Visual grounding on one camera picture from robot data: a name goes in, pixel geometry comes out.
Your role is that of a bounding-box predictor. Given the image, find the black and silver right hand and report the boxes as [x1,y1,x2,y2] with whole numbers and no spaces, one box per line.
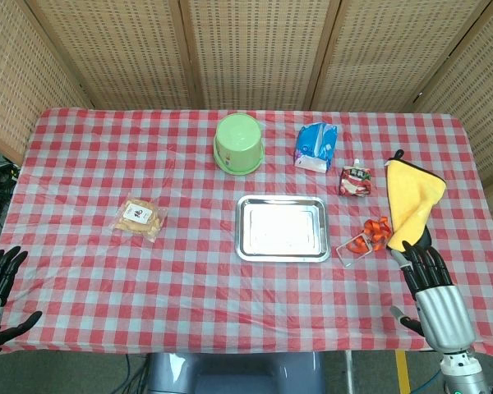
[389,240,477,355]

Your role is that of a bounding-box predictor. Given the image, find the bagged bread with label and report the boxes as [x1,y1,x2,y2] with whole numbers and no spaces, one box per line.
[111,198,168,243]

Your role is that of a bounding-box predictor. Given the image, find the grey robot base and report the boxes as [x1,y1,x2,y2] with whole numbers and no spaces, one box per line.
[146,351,327,394]

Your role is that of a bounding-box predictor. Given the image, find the stainless steel tray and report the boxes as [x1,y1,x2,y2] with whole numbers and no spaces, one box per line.
[234,195,332,263]

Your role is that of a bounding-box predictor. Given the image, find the yellow floor tape strip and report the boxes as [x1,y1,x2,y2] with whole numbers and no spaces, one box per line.
[394,350,412,394]

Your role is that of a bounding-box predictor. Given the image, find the clear badge holder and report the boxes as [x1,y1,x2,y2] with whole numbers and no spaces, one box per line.
[335,233,374,269]

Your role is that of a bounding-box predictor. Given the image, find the white table leg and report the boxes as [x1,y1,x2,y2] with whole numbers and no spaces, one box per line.
[343,351,356,394]

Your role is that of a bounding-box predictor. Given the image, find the yellow microfiber cloth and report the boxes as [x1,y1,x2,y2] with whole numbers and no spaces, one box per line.
[385,149,448,252]

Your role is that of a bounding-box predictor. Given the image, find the red white checkered tablecloth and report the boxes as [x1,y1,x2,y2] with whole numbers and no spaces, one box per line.
[0,107,493,361]

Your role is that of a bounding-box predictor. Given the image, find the red snack pouch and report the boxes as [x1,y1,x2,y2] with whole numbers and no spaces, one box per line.
[338,158,374,198]

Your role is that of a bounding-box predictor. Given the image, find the blue tissue pack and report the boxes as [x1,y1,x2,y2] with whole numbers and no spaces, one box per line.
[293,121,339,174]

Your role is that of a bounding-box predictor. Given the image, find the green plastic bucket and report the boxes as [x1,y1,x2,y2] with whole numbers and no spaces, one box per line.
[212,113,266,177]

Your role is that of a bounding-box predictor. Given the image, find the woven wooden folding screen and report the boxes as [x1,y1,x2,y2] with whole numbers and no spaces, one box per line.
[0,0,493,231]

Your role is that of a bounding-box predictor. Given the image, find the blue cable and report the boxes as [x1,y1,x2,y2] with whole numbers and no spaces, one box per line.
[410,368,444,394]

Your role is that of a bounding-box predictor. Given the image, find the orange ribbon lanyard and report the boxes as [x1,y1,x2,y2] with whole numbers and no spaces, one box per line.
[347,218,394,254]

